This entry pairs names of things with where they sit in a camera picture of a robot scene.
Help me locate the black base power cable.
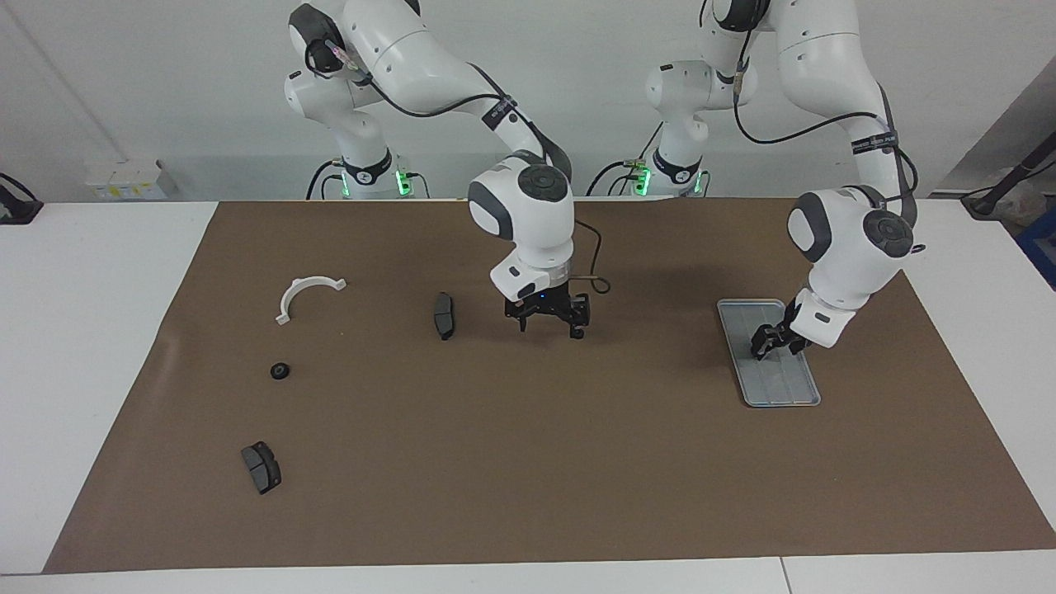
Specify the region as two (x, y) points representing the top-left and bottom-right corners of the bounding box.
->
(305, 159), (346, 201)
(586, 159), (653, 199)

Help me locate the black stand leg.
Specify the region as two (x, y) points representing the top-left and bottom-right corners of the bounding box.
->
(959, 130), (1056, 222)

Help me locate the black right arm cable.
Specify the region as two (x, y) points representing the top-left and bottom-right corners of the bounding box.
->
(304, 37), (613, 296)

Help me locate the white curved plastic bracket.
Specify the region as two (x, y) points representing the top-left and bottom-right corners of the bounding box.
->
(275, 276), (348, 326)

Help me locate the black table clamp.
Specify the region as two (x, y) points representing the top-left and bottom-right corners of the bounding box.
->
(0, 172), (45, 225)

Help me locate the white wall outlet box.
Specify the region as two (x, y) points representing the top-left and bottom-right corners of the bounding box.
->
(85, 159), (179, 201)

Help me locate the brown table mat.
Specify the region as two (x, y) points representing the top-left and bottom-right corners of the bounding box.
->
(43, 196), (1056, 574)

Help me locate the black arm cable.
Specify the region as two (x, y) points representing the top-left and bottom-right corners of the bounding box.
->
(304, 37), (613, 296)
(730, 49), (923, 252)

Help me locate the short dark brake pad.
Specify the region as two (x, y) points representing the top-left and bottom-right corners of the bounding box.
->
(240, 441), (283, 496)

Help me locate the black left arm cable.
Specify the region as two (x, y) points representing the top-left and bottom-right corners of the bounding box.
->
(730, 49), (923, 252)

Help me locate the silver metal tray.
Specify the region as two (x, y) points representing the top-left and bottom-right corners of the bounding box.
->
(716, 299), (823, 408)

